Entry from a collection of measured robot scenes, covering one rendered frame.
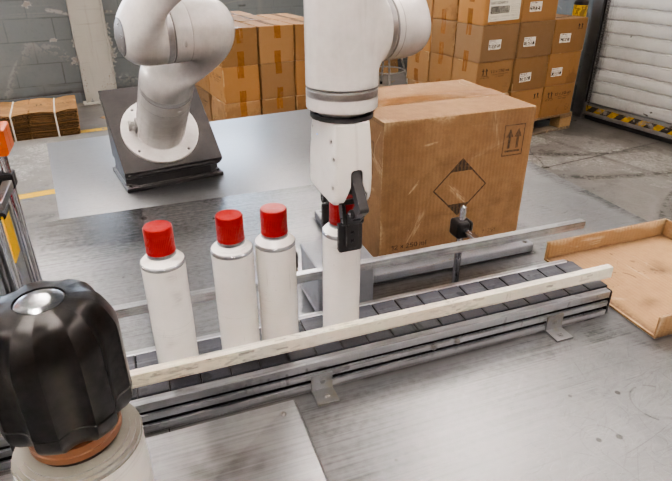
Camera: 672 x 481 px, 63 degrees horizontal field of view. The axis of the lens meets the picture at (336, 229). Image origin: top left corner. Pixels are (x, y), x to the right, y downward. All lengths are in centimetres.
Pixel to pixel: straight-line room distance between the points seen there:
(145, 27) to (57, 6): 494
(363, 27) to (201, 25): 61
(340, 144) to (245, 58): 342
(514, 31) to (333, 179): 381
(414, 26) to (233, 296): 38
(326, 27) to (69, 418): 43
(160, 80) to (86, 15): 476
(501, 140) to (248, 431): 66
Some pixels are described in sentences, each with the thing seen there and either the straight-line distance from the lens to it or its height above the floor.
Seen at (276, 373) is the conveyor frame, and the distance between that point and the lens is 75.
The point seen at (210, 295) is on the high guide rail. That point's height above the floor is 96.
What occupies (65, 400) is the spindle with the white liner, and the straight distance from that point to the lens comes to 38.
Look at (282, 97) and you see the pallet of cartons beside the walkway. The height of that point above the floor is 39.
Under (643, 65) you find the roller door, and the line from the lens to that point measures 519.
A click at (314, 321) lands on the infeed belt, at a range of 82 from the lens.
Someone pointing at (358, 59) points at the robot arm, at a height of 126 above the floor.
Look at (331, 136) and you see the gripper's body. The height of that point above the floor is 118.
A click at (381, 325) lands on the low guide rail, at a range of 77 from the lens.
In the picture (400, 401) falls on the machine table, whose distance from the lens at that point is 78.
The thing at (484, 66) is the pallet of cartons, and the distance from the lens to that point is 426.
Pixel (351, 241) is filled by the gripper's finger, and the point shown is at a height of 104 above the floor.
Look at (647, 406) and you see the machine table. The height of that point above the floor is 83.
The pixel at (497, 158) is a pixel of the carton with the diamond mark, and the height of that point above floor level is 103.
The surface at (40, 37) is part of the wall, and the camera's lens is 607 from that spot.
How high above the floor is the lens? 137
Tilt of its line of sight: 27 degrees down
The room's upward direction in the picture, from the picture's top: straight up
